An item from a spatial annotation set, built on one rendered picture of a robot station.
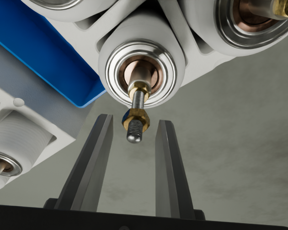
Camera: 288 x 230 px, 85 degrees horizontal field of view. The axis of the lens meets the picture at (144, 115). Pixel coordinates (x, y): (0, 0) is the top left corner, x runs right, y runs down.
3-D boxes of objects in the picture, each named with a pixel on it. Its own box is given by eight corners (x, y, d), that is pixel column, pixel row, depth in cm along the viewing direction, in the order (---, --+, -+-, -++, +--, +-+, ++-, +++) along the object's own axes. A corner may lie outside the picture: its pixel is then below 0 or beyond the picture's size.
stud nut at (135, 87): (125, 85, 14) (125, 90, 13) (143, 78, 14) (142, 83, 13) (136, 102, 15) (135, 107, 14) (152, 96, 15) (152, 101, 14)
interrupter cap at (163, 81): (91, 69, 17) (88, 71, 16) (148, 18, 14) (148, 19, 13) (136, 113, 20) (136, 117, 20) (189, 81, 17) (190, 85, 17)
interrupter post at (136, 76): (125, 73, 17) (120, 88, 14) (142, 60, 16) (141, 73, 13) (139, 89, 18) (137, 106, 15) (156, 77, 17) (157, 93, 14)
